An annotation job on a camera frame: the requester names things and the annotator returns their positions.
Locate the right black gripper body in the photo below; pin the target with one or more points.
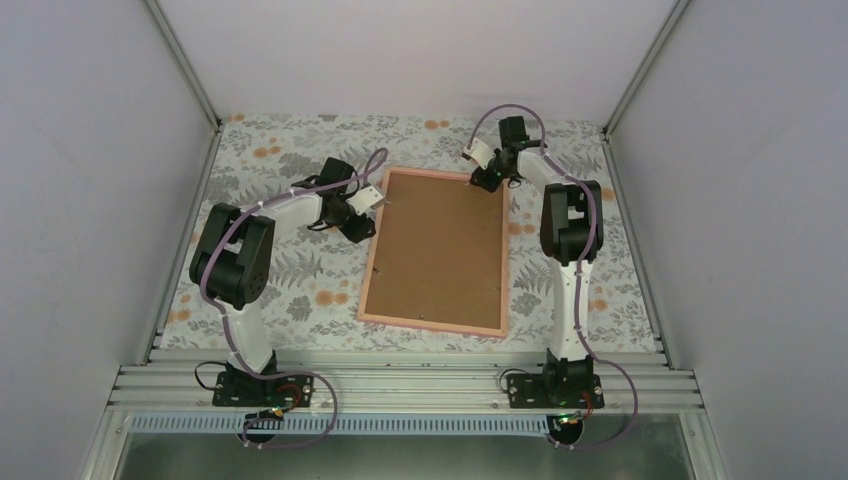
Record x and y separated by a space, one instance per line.
493 183

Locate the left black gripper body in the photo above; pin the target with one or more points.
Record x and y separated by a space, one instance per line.
351 231

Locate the pink wooden picture frame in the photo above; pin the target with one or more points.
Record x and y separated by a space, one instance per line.
507 265

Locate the brown frame backing board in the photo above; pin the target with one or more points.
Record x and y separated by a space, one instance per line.
437 252

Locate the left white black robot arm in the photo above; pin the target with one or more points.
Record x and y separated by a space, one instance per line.
232 261

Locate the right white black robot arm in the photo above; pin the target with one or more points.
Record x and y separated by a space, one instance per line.
571 236

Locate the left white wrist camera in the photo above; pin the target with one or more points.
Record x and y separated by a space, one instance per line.
365 199

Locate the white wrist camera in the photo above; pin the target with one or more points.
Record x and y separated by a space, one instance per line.
365 199
479 152

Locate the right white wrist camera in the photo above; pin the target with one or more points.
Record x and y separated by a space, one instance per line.
479 152

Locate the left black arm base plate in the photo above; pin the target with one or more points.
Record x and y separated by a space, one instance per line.
237 389

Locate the grey slotted cable duct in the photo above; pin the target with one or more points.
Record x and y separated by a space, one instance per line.
345 424

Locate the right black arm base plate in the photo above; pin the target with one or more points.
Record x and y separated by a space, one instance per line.
533 391

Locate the aluminium mounting rail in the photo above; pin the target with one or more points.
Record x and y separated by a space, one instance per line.
404 382

